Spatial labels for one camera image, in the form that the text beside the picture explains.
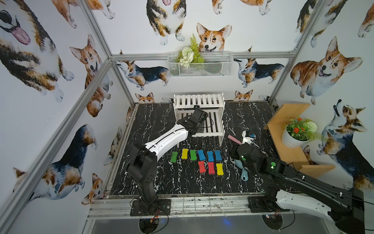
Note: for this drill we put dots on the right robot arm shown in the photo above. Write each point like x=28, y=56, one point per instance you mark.
x=290, y=189

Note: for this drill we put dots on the white wire wall basket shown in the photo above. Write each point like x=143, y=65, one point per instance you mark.
x=216, y=64

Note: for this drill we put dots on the red eraser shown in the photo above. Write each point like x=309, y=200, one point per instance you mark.
x=202, y=168
x=211, y=168

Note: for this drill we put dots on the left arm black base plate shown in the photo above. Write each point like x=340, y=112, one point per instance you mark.
x=159, y=207

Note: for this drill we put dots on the white wooden two-tier shelf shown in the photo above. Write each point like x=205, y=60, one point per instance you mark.
x=212, y=104

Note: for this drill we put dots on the wooden corner stand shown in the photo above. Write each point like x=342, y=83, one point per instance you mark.
x=290, y=149

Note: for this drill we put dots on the dark green eraser shelf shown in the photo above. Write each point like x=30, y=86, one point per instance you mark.
x=174, y=157

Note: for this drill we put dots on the teal dustpan with brush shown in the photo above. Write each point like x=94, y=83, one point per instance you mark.
x=244, y=173

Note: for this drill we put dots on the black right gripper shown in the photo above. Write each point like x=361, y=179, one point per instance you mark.
x=239, y=149

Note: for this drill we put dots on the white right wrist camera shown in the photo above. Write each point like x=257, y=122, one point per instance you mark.
x=248, y=137

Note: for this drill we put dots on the artificial fern and white flowers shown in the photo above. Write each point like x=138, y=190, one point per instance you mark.
x=190, y=55

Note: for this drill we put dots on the yellow eraser shelf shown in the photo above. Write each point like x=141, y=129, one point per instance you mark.
x=185, y=154

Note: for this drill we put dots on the white pot red flowers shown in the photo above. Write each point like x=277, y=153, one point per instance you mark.
x=299, y=131

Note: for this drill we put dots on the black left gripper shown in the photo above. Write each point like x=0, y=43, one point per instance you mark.
x=199, y=114

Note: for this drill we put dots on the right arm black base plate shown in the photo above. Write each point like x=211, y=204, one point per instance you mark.
x=262, y=205

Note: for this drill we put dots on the light blue eraser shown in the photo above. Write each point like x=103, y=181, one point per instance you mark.
x=218, y=156
x=201, y=155
x=210, y=156

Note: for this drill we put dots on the yellow eraser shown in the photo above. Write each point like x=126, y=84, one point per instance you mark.
x=219, y=167

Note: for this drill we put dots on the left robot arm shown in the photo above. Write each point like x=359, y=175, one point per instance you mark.
x=143, y=161

